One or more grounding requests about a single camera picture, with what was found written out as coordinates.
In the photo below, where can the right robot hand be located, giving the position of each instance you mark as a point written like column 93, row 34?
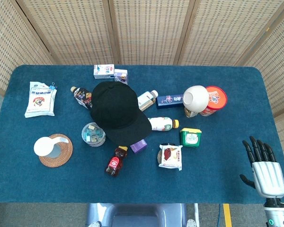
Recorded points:
column 268, row 177

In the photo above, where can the black baseball cap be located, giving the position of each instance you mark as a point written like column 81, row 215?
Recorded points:
column 116, row 111

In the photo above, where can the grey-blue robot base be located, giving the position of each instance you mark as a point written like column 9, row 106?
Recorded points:
column 142, row 216

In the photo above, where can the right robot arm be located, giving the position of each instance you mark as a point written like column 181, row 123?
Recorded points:
column 278, row 212

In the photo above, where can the beige ceramic bowl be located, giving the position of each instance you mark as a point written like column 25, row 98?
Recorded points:
column 198, row 99

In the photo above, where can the white spouted plastic jug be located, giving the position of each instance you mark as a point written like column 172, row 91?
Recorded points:
column 43, row 146

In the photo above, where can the white sugar bag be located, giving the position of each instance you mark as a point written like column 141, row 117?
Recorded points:
column 40, row 101

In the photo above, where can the round woven rattan coaster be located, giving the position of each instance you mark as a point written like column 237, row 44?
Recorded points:
column 64, row 156

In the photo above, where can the blue binder clip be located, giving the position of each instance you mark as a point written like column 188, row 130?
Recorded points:
column 52, row 87

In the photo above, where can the green lidded plastic box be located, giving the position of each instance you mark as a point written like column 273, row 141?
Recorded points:
column 190, row 138

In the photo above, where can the red instant noodle tub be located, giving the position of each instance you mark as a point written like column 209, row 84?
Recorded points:
column 217, row 99

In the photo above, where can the white date snack packet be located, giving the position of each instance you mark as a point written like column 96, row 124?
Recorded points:
column 171, row 158

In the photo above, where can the clear tub of binder clips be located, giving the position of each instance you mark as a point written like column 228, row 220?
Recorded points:
column 92, row 136

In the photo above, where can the dark coffee drink bottle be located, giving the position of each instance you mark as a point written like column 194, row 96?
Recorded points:
column 81, row 95

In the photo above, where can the white yogurt bottle yellow cap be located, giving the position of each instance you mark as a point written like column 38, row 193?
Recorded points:
column 163, row 124

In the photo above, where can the bear-shaped honey bottle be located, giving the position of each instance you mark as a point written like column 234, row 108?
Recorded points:
column 114, row 163

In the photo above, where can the dark blue long box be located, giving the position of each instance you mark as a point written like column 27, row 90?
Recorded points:
column 168, row 101

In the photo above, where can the blue felt tablecloth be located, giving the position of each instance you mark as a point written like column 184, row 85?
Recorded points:
column 142, row 184

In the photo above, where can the purple small box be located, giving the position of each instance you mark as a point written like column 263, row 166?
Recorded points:
column 138, row 146

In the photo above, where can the white and blue carton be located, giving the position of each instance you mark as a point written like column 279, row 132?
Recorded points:
column 103, row 71

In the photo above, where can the clear bottle white cap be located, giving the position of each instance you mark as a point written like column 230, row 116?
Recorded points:
column 146, row 98

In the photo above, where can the purple and white carton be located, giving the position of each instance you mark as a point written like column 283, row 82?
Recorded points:
column 120, row 75

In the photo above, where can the woven folding screen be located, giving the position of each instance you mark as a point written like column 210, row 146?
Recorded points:
column 146, row 30

